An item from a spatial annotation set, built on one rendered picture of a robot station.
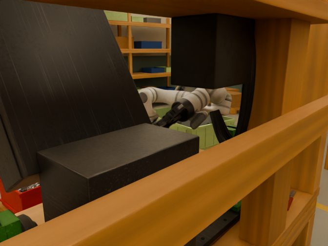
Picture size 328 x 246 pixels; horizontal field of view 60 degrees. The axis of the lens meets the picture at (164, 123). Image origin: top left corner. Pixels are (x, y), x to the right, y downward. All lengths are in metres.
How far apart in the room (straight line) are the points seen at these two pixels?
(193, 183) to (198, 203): 0.04
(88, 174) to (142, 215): 0.18
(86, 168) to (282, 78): 0.50
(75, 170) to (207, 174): 0.22
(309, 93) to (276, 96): 0.44
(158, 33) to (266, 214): 7.24
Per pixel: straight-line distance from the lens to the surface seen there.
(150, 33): 7.72
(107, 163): 0.51
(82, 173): 0.48
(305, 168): 1.25
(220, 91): 1.05
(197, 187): 0.38
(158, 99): 1.58
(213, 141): 1.92
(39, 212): 1.09
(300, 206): 1.18
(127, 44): 6.68
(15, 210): 1.29
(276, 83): 0.75
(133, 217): 0.30
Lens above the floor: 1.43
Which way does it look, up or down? 15 degrees down
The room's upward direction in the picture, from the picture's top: straight up
